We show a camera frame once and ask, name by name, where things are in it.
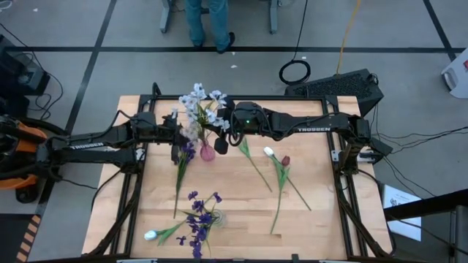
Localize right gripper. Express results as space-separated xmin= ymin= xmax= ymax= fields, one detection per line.
xmin=210 ymin=102 xmax=272 ymax=156

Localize purple artificial flower spray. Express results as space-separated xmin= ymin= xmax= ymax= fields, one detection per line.
xmin=173 ymin=141 xmax=197 ymax=219
xmin=176 ymin=190 xmax=224 ymax=259

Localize orange black mobile base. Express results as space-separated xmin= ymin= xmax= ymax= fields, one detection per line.
xmin=0 ymin=115 xmax=50 ymax=204

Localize yellow hanging cable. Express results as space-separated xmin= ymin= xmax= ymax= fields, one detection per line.
xmin=335 ymin=0 xmax=363 ymax=76

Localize person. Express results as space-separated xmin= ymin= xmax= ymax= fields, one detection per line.
xmin=184 ymin=0 xmax=237 ymax=55

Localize white plastic device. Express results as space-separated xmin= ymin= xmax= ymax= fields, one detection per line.
xmin=440 ymin=47 xmax=468 ymax=99

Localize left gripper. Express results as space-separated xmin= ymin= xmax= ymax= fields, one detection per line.
xmin=160 ymin=115 xmax=189 ymax=165

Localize white artificial flower spray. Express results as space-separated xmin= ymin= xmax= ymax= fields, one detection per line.
xmin=170 ymin=82 xmax=231 ymax=147

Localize black hanging cable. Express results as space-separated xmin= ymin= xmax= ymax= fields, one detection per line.
xmin=278 ymin=0 xmax=312 ymax=85

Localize clear patterned glass vase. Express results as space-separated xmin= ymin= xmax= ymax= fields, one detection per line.
xmin=210 ymin=208 xmax=227 ymax=228

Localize black floor cable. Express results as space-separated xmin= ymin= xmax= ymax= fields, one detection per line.
xmin=376 ymin=126 xmax=468 ymax=149

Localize pink ribbed glass vase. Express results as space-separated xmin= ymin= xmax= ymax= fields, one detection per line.
xmin=199 ymin=140 xmax=216 ymax=162

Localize black beam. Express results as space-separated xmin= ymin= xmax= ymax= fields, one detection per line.
xmin=383 ymin=188 xmax=468 ymax=221

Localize red artificial tulip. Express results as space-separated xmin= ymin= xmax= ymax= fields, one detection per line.
xmin=280 ymin=155 xmax=313 ymax=212
xmin=238 ymin=137 xmax=273 ymax=193

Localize black equipment box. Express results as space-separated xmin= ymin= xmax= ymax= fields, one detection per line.
xmin=0 ymin=34 xmax=51 ymax=118

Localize grey desk leg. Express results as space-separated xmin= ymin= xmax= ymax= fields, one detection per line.
xmin=159 ymin=0 xmax=173 ymax=34
xmin=269 ymin=0 xmax=280 ymax=35

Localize white paper sheet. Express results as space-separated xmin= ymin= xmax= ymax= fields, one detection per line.
xmin=382 ymin=184 xmax=422 ymax=242

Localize white artificial tulip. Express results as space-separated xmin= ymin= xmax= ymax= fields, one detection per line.
xmin=143 ymin=221 xmax=186 ymax=246
xmin=263 ymin=146 xmax=290 ymax=235

